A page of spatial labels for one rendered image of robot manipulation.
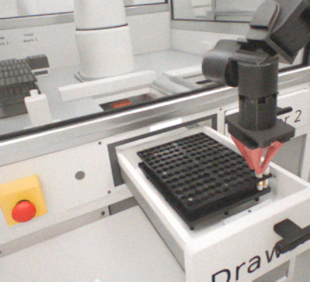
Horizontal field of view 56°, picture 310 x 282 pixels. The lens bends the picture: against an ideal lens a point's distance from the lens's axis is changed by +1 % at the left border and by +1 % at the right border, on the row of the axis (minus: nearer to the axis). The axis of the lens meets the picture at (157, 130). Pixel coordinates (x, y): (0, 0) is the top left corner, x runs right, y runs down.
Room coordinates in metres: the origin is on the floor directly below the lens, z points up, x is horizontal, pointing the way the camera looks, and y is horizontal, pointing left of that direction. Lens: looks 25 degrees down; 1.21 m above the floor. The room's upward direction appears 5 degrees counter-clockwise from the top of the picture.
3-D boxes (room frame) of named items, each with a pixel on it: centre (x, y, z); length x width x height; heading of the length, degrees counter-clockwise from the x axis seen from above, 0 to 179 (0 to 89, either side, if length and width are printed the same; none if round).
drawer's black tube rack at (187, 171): (0.50, -0.07, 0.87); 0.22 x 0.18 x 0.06; 24
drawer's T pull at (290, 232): (0.29, -0.17, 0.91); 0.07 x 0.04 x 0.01; 114
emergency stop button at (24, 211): (0.43, 0.26, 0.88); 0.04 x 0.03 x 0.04; 114
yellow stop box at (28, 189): (0.46, 0.27, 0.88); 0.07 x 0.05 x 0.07; 114
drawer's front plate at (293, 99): (0.73, -0.31, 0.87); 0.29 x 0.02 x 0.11; 114
